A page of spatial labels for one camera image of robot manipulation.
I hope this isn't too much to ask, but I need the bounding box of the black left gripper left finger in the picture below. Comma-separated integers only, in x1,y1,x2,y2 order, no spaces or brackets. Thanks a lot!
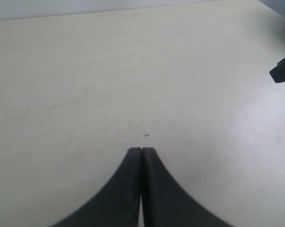
54,148,142,227

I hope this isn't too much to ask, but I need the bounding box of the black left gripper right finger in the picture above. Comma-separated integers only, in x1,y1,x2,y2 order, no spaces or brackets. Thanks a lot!
141,148,230,227

